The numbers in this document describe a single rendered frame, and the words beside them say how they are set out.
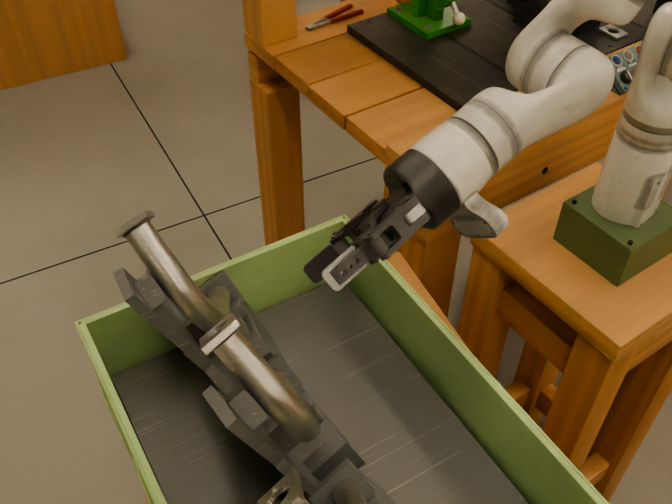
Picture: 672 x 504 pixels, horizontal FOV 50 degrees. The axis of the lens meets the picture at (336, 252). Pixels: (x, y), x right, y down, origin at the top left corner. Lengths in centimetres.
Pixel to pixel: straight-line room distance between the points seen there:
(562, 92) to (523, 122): 4
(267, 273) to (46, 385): 124
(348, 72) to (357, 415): 83
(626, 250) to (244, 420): 70
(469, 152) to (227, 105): 250
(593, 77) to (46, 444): 172
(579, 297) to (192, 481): 64
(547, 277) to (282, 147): 88
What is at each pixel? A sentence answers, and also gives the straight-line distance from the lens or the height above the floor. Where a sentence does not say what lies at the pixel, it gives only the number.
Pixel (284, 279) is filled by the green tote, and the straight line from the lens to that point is 111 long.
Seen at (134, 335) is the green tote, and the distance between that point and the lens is 105.
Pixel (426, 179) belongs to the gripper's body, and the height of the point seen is 128.
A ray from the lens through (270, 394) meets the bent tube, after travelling 67.
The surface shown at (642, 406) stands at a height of 47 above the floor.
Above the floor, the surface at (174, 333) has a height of 107.
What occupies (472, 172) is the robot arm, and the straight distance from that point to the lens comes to 68.
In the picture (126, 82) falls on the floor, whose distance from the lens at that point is 338.
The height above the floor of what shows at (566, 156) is 81.
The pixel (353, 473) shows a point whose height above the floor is 96.
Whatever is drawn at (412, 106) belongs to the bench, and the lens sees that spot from 149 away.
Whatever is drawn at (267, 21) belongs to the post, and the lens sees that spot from 167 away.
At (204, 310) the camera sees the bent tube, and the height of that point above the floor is 110.
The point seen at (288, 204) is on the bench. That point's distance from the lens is 198.
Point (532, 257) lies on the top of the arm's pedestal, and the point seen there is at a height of 85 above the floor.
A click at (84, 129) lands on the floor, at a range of 313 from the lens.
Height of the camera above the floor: 169
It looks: 44 degrees down
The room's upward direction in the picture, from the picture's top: straight up
